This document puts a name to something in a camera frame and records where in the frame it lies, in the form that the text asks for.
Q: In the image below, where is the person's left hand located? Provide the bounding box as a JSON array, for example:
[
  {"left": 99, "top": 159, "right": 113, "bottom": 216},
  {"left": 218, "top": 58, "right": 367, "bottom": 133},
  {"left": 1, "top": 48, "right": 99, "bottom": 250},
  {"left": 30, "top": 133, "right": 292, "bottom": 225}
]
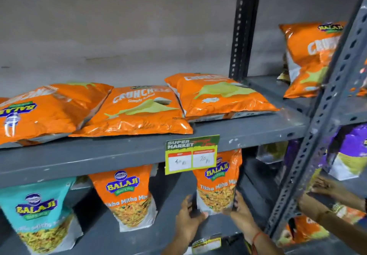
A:
[{"left": 175, "top": 195, "right": 209, "bottom": 244}]

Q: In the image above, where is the person's left forearm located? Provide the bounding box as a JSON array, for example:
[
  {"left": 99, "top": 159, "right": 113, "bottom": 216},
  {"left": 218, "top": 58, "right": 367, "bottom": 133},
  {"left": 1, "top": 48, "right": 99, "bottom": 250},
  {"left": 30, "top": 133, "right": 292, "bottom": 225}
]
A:
[{"left": 161, "top": 239, "right": 196, "bottom": 255}]

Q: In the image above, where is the clear green snack packet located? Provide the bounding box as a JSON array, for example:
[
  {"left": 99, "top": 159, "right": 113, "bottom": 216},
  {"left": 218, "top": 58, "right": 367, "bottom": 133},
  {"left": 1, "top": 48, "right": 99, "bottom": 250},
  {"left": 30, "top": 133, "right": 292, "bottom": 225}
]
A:
[{"left": 256, "top": 141, "right": 289, "bottom": 164}]

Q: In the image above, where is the green shelf price tag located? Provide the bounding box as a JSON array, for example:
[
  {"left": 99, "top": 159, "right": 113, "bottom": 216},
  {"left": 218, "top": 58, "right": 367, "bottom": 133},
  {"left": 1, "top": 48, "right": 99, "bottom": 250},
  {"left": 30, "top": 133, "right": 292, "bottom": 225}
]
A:
[{"left": 165, "top": 135, "right": 220, "bottom": 176}]

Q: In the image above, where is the person's right forearm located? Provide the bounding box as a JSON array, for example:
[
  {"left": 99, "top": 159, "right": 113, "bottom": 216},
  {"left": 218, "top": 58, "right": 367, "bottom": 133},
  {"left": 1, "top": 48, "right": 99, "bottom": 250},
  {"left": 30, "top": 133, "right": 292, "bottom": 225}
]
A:
[{"left": 244, "top": 229, "right": 284, "bottom": 255}]

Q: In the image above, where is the purple snack packet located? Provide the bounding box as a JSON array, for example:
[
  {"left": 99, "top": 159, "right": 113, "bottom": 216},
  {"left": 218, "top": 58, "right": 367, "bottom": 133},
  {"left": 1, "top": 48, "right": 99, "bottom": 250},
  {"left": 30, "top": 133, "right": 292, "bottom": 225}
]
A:
[
  {"left": 328, "top": 124, "right": 367, "bottom": 181},
  {"left": 283, "top": 140, "right": 302, "bottom": 176}
]

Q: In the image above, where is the yellow shelf price tag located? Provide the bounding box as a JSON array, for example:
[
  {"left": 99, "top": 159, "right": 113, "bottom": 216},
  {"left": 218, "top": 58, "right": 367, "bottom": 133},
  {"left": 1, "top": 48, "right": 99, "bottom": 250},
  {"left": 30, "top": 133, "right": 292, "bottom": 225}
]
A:
[{"left": 191, "top": 236, "right": 222, "bottom": 255}]

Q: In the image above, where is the grey metal shelf rack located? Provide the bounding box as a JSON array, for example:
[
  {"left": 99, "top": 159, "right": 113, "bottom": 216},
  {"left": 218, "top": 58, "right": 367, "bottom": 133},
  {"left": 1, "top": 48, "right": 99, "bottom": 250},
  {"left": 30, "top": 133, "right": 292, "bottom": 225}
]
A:
[{"left": 0, "top": 0, "right": 367, "bottom": 255}]

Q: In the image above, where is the person's right hand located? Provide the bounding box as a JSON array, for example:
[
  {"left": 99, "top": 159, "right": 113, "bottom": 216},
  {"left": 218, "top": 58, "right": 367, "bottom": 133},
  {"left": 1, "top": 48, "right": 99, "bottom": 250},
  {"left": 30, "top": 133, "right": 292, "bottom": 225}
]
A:
[{"left": 222, "top": 190, "right": 259, "bottom": 236}]

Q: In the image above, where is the teal snack mix pouch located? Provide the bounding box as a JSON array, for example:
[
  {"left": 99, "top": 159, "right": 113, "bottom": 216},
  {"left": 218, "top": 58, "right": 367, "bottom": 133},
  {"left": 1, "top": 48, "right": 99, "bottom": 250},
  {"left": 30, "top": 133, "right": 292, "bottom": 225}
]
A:
[{"left": 0, "top": 177, "right": 84, "bottom": 255}]

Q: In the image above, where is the another person's forearm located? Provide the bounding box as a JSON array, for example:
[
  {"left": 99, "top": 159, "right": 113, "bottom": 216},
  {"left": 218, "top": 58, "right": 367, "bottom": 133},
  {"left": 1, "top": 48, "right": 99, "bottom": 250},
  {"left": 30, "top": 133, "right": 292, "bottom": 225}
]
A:
[
  {"left": 318, "top": 210, "right": 367, "bottom": 255},
  {"left": 338, "top": 187, "right": 367, "bottom": 213}
]

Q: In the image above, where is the red thread bracelet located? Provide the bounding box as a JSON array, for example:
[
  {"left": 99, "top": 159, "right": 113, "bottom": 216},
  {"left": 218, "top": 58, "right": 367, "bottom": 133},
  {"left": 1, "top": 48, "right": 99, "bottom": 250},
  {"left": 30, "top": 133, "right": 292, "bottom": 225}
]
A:
[{"left": 251, "top": 231, "right": 265, "bottom": 255}]

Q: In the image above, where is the large orange chip packet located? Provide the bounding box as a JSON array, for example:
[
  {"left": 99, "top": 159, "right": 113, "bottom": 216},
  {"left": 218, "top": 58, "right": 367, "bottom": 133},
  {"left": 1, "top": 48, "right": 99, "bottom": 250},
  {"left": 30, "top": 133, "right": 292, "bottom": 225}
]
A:
[
  {"left": 279, "top": 21, "right": 347, "bottom": 99},
  {"left": 165, "top": 73, "right": 280, "bottom": 122},
  {"left": 0, "top": 82, "right": 114, "bottom": 149},
  {"left": 69, "top": 85, "right": 194, "bottom": 138}
]

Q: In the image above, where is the orange snack mix pouch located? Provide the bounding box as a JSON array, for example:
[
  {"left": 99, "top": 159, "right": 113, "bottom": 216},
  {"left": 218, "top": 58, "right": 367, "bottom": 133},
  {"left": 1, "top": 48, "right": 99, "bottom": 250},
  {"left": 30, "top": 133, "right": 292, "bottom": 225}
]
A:
[
  {"left": 89, "top": 164, "right": 158, "bottom": 232},
  {"left": 192, "top": 149, "right": 243, "bottom": 216}
]

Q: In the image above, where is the small orange snack packet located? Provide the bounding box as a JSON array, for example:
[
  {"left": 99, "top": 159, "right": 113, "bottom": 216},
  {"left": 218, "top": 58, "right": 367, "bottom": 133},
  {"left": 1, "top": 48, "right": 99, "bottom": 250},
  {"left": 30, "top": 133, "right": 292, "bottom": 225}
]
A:
[
  {"left": 278, "top": 215, "right": 330, "bottom": 247},
  {"left": 333, "top": 203, "right": 367, "bottom": 224}
]

